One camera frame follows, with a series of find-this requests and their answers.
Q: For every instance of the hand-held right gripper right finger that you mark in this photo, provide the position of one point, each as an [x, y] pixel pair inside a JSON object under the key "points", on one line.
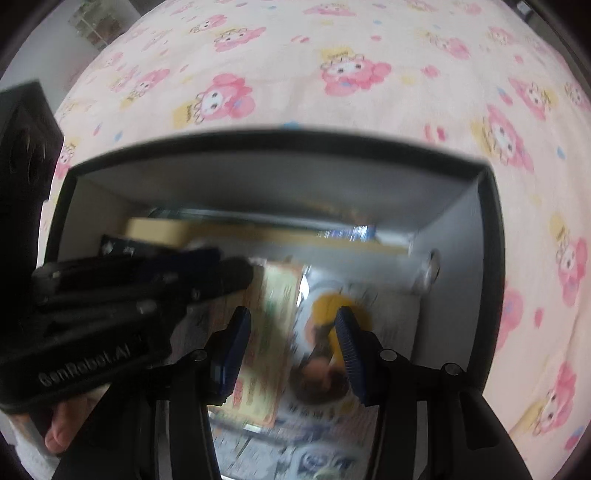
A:
{"points": [[349, 360]]}

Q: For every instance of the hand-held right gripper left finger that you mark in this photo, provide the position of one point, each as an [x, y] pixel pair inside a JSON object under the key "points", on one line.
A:
{"points": [[231, 355]]}

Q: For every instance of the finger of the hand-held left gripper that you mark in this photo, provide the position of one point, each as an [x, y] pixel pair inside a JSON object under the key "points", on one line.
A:
{"points": [[221, 277], [115, 270]]}

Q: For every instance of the yellow cartoon printed packet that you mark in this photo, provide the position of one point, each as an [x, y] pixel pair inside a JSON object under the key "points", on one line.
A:
{"points": [[319, 304]]}

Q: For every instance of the black storage box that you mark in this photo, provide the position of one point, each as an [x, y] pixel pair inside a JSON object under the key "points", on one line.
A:
{"points": [[277, 143]]}

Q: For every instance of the person's left hand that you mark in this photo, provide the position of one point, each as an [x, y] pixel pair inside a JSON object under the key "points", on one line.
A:
{"points": [[69, 424]]}

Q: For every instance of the beige cardboard box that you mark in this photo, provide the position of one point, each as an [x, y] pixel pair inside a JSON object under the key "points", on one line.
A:
{"points": [[152, 233]]}

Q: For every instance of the green orange printed card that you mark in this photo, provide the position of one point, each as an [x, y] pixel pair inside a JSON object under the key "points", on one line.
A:
{"points": [[272, 323]]}

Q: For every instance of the blue white printed packet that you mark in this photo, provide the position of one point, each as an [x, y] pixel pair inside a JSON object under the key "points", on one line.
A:
{"points": [[314, 461]]}

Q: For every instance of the blue silver foil packet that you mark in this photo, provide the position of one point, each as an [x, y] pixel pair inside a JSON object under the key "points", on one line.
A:
{"points": [[351, 233]]}

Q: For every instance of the white display shelf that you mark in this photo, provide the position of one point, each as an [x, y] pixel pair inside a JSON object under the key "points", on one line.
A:
{"points": [[99, 23]]}

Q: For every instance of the white orange cloth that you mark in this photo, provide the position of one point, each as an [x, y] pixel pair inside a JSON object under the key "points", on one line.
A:
{"points": [[32, 452]]}

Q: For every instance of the pink cartoon printed bedsheet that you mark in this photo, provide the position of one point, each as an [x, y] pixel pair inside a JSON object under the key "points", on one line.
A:
{"points": [[369, 106]]}

